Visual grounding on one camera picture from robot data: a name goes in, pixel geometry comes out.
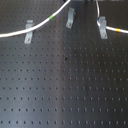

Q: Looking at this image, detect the middle metal cable clip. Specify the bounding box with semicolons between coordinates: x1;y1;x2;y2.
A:
66;8;75;29

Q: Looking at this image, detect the metal cable clip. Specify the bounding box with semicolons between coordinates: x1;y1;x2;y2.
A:
24;20;34;44
99;16;108;39
66;8;75;29

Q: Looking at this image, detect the left metal cable clip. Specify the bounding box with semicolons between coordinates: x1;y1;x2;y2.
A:
24;20;34;44

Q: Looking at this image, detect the right metal cable clip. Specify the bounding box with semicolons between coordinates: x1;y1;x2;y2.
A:
99;16;108;39

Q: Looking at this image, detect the white cable with colour marks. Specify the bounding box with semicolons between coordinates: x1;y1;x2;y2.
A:
0;0;128;39

